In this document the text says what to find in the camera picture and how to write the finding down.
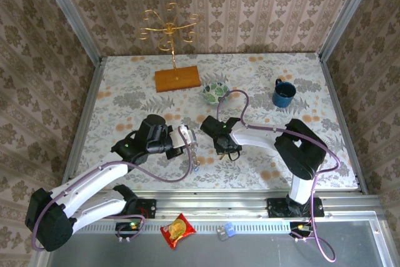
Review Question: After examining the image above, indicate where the metal keyring with small rings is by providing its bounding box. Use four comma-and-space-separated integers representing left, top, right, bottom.
189, 141, 201, 171

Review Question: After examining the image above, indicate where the red snack packet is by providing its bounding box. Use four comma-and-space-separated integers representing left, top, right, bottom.
159, 213, 197, 250

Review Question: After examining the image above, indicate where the green leaf pattern bowl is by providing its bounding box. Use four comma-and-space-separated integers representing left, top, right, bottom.
202, 81, 232, 105

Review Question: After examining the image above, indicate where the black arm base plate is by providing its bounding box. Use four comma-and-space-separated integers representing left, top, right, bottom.
266, 197, 325, 218
101, 198, 157, 219

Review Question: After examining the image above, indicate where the floral table cover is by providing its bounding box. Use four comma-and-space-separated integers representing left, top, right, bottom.
67, 53, 360, 190

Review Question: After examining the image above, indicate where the gold wire stand wooden base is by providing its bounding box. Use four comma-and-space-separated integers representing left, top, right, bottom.
136, 2, 201, 94

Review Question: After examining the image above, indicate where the aluminium side rail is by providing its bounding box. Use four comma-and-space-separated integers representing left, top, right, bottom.
317, 54, 370, 195
58, 56, 106, 198

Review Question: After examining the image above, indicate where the dark blue mug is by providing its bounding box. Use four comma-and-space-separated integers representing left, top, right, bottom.
271, 78, 298, 108

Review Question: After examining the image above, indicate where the slotted grey cable duct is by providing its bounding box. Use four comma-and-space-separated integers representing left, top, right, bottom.
73, 220, 291, 234

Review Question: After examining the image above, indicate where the small black controller board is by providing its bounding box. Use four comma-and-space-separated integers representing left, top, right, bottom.
115, 220, 146, 239
289, 221, 316, 239

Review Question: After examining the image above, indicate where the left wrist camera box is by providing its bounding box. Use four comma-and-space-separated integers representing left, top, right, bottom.
177, 124, 197, 144

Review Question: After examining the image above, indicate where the aluminium frame post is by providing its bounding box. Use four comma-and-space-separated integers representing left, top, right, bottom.
35, 0, 103, 63
317, 0, 381, 61

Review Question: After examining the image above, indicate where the aluminium front rail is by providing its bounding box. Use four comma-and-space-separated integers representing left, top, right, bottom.
43, 189, 386, 220

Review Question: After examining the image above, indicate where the grey metal panel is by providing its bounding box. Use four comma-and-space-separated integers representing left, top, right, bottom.
29, 219, 391, 267

